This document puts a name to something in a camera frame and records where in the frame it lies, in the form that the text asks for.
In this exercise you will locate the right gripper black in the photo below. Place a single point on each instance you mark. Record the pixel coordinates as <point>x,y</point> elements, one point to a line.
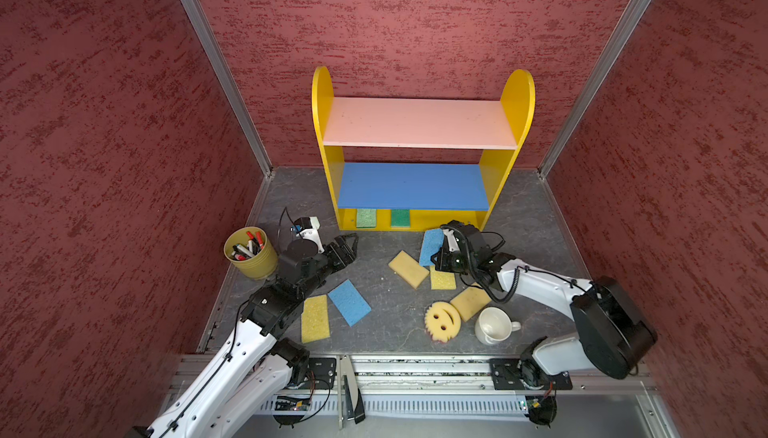
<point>442,265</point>

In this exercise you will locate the green cellulose sponge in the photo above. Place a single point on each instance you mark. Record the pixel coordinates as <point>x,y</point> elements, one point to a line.
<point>366,218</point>

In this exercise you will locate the yellow cellulose sponge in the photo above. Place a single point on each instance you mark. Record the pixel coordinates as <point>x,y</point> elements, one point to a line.
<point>440,280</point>
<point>315,320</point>

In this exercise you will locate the white mug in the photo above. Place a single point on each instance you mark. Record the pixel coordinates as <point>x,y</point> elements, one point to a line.
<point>493,326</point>

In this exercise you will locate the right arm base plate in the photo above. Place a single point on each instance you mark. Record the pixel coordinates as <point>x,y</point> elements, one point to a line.
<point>508,374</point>

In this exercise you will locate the tan sponge middle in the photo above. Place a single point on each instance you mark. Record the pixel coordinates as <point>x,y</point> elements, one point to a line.
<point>409,269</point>

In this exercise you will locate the smiley face yellow sponge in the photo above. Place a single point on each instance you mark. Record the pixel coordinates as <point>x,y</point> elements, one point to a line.
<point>442,322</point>

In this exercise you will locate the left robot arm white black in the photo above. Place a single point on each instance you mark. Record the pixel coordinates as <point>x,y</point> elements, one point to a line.
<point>257,360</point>

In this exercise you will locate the tan sponge green scrub back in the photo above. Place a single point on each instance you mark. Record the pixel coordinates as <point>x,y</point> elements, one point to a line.
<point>400,218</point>

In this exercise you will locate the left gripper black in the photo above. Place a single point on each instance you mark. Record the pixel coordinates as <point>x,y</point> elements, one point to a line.
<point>348,255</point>

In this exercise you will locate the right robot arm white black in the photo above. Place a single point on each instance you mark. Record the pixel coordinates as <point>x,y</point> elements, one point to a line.
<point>611,333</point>

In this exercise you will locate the yellow-green pen cup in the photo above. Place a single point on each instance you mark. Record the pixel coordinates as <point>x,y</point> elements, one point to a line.
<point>251,252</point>

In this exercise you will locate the tan sponge near mug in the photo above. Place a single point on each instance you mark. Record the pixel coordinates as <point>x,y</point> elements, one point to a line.
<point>470,302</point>

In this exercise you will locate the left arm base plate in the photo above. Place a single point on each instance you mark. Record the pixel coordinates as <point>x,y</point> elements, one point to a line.
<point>314,373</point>

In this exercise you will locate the yellow shelf with coloured boards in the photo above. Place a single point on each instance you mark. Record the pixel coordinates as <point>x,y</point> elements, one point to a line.
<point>434,193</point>

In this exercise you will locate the blue sponge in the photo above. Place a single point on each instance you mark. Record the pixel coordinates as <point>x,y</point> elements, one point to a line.
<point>349,302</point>
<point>431,245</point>

